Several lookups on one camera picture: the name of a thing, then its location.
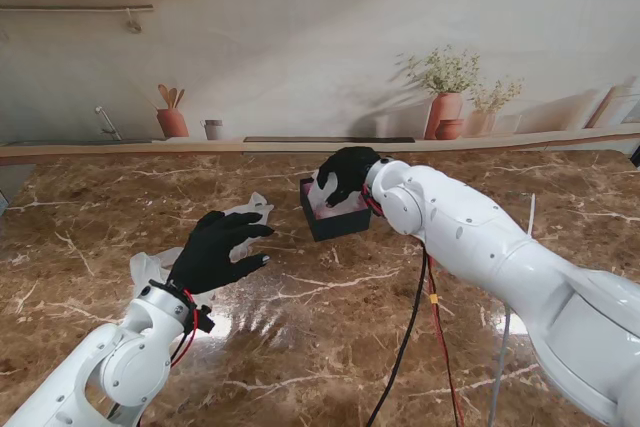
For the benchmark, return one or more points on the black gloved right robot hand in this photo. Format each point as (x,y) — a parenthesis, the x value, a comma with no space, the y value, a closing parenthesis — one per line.
(350,167)

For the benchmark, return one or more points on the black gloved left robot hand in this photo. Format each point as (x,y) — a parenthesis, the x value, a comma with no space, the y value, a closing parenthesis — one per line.
(210,257)

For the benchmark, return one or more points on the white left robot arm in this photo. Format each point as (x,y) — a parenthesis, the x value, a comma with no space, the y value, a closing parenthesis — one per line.
(100,367)

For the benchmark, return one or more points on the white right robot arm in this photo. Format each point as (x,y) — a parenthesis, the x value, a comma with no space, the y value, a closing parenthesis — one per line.
(500,257)

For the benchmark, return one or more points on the black box with pink inside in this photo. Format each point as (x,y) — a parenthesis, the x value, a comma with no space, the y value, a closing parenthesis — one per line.
(340,227)

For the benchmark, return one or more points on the printed kitchen scene backdrop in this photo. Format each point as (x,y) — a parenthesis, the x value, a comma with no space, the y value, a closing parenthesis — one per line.
(320,47)

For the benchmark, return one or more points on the white zip tie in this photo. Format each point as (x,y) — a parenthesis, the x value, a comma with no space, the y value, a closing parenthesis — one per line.
(531,217)

